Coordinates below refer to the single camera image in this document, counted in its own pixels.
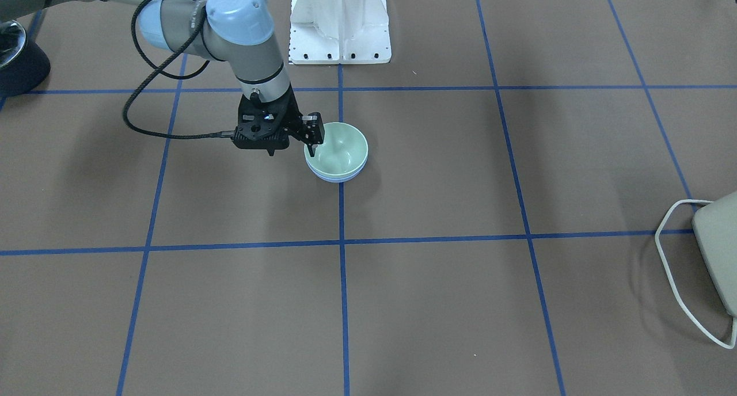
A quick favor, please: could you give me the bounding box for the green bowl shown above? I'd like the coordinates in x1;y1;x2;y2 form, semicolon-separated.
303;121;369;174

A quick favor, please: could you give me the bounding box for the dark blue saucepan with lid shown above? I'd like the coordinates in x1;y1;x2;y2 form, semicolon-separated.
1;20;51;98

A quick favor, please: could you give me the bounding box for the blue bowl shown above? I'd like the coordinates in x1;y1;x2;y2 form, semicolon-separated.
306;162;367;184

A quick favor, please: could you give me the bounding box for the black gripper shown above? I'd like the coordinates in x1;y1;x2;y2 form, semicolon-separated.
231;89;325;158

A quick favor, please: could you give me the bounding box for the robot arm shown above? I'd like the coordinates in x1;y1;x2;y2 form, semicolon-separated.
2;0;325;157

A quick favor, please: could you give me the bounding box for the cream toaster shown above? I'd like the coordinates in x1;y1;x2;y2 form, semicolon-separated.
693;192;736;317

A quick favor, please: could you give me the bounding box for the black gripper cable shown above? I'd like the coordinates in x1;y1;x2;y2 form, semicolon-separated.
122;0;235;140

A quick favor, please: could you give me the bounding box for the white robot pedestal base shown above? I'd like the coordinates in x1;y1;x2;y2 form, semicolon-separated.
288;0;392;65

